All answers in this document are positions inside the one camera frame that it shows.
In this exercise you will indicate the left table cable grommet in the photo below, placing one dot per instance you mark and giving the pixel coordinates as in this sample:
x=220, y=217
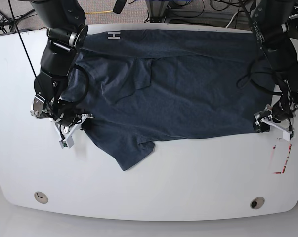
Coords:
x=41, y=197

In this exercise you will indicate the aluminium frame base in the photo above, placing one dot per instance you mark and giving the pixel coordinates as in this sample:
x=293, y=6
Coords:
x=157, y=11

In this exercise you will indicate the table cable grommet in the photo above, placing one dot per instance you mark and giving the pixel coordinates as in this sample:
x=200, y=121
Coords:
x=41, y=197
x=257, y=203

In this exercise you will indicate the black cylinder on floor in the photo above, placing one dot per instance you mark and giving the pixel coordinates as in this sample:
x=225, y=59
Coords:
x=119, y=5

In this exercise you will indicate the black tripod stand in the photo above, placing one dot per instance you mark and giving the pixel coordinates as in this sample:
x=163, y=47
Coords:
x=16, y=14

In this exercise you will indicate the red tape rectangle marking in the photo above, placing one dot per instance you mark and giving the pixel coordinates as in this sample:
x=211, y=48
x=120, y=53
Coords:
x=280, y=156

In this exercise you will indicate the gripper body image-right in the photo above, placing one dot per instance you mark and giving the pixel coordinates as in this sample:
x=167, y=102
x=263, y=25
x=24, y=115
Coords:
x=281, y=111

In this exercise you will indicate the right table cable grommet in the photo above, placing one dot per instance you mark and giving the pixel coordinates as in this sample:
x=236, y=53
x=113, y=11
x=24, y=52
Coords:
x=257, y=203

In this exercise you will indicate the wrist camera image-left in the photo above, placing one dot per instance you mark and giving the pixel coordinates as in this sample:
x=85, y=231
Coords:
x=66, y=143

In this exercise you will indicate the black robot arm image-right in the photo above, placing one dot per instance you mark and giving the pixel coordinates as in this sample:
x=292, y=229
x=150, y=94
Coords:
x=268, y=21

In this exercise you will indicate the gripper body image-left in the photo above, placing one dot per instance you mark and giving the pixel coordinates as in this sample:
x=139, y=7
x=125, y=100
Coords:
x=68, y=117

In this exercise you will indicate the dark blue T-shirt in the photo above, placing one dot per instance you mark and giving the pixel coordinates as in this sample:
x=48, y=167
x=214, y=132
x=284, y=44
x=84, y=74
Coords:
x=160, y=85

